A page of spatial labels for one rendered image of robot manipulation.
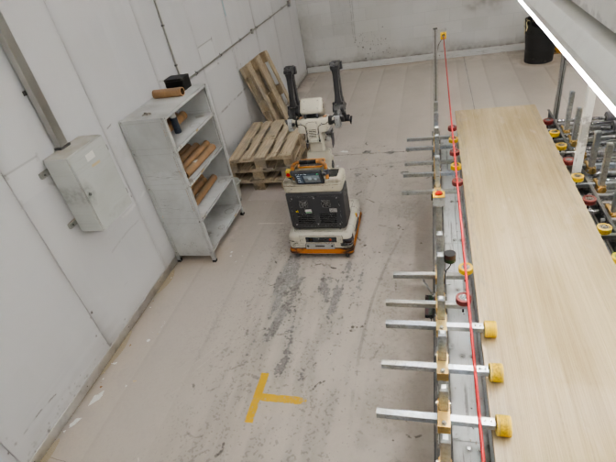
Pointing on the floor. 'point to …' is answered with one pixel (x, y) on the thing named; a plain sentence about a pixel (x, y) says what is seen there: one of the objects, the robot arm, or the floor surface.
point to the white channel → (605, 12)
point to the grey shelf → (137, 125)
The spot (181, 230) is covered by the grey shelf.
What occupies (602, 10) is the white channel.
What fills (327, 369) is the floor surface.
